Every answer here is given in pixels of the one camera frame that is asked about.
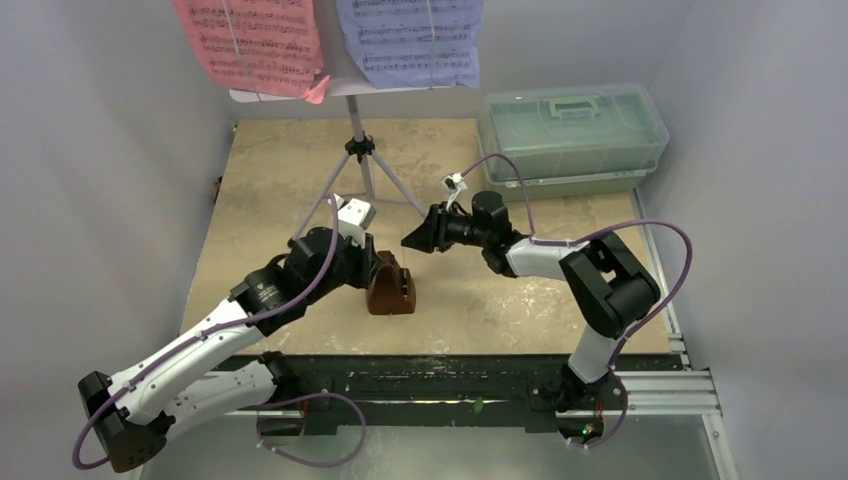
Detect brown wooden metronome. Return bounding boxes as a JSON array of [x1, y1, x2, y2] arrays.
[[366, 250, 417, 316]]

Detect aluminium frame rails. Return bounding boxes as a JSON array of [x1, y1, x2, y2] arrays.
[[122, 188, 740, 480]]

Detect translucent green storage box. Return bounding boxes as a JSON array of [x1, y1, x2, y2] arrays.
[[477, 83, 670, 202]]

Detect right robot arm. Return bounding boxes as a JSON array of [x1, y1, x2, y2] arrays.
[[401, 191, 661, 412]]

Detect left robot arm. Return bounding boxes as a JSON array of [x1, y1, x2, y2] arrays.
[[72, 227, 381, 473]]

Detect lilac perforated music stand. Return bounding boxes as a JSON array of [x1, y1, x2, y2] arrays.
[[228, 0, 485, 243]]

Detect pink paper folder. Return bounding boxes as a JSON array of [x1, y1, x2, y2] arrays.
[[172, 0, 329, 104]]

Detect white sheet music pages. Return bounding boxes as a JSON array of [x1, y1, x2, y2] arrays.
[[336, 0, 483, 89]]

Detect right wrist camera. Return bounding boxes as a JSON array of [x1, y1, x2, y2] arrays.
[[441, 172, 467, 212]]

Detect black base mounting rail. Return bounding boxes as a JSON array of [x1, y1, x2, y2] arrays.
[[255, 354, 681, 437]]

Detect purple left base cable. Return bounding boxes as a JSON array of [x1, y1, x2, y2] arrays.
[[256, 392, 368, 468]]

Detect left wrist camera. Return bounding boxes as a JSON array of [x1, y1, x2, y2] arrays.
[[332, 193, 377, 247]]

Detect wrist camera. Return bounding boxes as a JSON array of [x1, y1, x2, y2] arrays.
[[441, 172, 467, 212], [332, 193, 377, 247]]

